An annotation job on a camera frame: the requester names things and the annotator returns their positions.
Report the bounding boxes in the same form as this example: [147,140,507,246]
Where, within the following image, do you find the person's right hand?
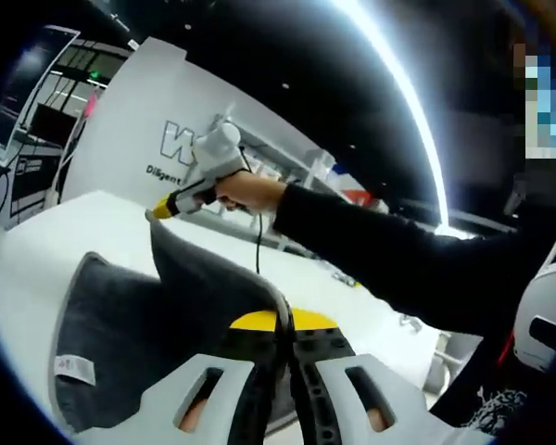
[215,176,286,212]

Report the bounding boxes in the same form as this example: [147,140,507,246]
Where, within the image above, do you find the long ceiling light strip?
[347,0,450,233]

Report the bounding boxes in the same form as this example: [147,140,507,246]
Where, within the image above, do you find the white chest-worn device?
[512,259,556,372]

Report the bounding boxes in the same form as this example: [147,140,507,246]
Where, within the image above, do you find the person's patterned garment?
[467,387,532,437]

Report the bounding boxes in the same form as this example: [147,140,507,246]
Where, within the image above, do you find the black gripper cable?
[238,146,265,274]

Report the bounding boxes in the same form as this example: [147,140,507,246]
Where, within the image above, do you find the small black monitor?
[31,102,73,140]

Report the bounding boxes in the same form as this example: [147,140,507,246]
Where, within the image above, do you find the black equipment cabinet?
[9,146,64,219]

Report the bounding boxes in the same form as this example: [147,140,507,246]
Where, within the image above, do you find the grey metal shelving rack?
[208,104,390,261]

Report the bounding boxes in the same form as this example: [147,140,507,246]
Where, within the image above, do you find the grey towel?
[48,208,307,435]

